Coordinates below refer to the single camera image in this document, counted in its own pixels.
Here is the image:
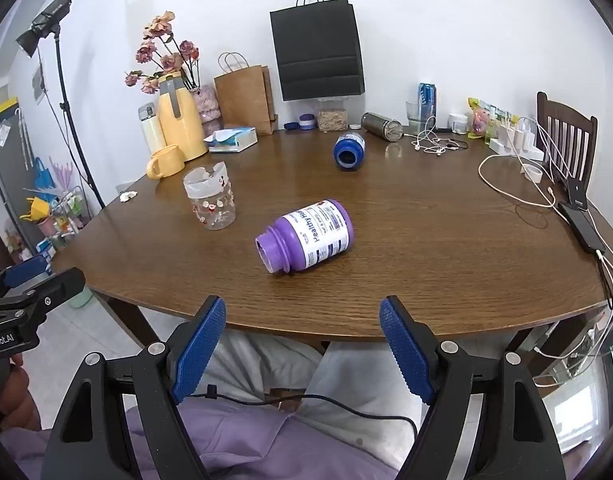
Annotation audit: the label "grey refrigerator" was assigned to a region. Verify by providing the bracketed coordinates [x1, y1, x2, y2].
[0, 95, 37, 261]

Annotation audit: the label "black paper bag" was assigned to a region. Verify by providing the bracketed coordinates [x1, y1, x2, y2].
[269, 0, 366, 102]

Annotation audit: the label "black cable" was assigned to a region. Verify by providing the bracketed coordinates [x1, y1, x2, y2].
[186, 385, 420, 441]

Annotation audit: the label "person's left hand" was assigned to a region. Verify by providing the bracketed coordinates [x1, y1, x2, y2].
[0, 352, 42, 432]

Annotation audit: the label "clear printed plastic cup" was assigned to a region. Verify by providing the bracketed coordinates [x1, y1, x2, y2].
[182, 161, 237, 231]

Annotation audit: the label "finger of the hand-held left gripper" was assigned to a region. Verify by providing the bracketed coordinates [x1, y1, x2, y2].
[0, 254, 50, 306]
[0, 266, 86, 323]

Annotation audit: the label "cluttered storage shelf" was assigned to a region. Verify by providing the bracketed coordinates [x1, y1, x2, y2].
[19, 157, 97, 261]

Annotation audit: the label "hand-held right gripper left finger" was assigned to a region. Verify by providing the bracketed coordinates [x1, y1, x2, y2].
[40, 295, 227, 480]

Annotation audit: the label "clear container of grains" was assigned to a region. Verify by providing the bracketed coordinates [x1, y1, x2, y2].
[317, 98, 348, 133]

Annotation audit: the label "black power bank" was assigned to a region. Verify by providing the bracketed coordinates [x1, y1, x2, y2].
[558, 201, 606, 255]

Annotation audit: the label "white trousers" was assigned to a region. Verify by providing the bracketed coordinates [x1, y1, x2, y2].
[196, 332, 432, 441]

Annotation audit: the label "colourful snack packet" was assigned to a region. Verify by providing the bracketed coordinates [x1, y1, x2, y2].
[467, 97, 495, 138]

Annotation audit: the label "white power strip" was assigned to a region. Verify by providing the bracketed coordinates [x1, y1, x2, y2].
[489, 117, 545, 162]

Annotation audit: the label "stainless steel bottle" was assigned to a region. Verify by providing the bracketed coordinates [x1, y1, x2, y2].
[361, 111, 404, 143]

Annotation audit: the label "pink vase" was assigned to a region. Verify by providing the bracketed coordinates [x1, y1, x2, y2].
[190, 84, 223, 137]

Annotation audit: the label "purple supplement bottle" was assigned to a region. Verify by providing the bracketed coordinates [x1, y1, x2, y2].
[255, 199, 356, 277]

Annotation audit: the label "white wired earphones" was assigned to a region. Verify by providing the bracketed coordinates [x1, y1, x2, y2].
[411, 116, 470, 157]

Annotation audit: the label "purple shirt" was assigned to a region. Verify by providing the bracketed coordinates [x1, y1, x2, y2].
[0, 400, 402, 480]

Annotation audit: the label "blue tissue box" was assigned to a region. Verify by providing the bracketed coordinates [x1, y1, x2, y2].
[203, 126, 258, 153]

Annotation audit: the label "white charging cable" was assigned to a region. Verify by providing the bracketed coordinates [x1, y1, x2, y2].
[479, 117, 587, 209]

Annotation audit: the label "clear glass cup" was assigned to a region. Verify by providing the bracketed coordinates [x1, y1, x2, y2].
[405, 100, 432, 136]

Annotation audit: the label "yellow mug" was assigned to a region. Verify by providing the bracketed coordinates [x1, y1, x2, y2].
[146, 144, 186, 180]

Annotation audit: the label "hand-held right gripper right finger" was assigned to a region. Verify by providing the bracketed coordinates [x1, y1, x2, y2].
[379, 295, 562, 480]

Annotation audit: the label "brown paper bag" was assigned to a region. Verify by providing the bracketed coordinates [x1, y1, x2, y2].
[214, 52, 278, 136]

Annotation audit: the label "blue drink can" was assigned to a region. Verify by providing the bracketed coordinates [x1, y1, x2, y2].
[418, 81, 437, 121]

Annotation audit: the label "dark wooden chair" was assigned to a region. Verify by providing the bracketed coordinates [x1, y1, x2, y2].
[535, 91, 598, 196]

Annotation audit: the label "dried pink flowers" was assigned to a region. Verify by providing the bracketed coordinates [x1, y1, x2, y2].
[125, 10, 200, 96]

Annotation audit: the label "blue plastic bottle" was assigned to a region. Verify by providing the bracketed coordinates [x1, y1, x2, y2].
[333, 131, 366, 171]

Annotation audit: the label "white thermos flask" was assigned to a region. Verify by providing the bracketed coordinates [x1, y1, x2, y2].
[138, 102, 167, 156]

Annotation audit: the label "black light stand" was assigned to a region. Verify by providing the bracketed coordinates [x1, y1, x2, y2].
[15, 0, 107, 211]

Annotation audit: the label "yellow thermos jug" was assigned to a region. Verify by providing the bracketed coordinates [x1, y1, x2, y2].
[158, 73, 209, 162]

